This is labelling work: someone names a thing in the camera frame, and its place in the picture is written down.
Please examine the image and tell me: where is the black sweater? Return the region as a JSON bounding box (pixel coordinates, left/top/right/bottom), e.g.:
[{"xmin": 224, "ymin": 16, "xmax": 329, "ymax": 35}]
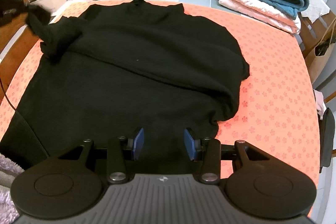
[{"xmin": 1, "ymin": 0, "xmax": 249, "ymax": 174}]

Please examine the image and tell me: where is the orange patterned table mat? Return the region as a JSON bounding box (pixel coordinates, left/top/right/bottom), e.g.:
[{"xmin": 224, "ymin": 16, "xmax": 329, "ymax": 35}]
[{"xmin": 1, "ymin": 1, "xmax": 319, "ymax": 223}]

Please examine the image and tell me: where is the pink white folded towel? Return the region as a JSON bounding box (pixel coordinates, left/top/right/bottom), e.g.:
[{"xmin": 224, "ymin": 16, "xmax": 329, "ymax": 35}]
[{"xmin": 219, "ymin": 0, "xmax": 301, "ymax": 35}]

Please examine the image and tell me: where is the wooden chair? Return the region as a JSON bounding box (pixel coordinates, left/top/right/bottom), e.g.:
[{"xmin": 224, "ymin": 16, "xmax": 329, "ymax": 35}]
[{"xmin": 1, "ymin": 13, "xmax": 38, "ymax": 92}]

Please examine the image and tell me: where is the brown paper bag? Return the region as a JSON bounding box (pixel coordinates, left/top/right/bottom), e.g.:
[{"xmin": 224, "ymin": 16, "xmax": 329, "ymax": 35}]
[{"xmin": 299, "ymin": 11, "xmax": 335, "ymax": 84}]

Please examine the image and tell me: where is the white lace cloth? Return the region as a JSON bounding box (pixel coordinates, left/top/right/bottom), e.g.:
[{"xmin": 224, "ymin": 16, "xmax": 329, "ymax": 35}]
[{"xmin": 301, "ymin": 0, "xmax": 330, "ymax": 23}]

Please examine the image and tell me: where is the black cable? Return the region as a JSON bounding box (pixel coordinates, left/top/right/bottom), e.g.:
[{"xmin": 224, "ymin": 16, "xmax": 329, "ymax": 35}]
[{"xmin": 0, "ymin": 77, "xmax": 18, "ymax": 111}]

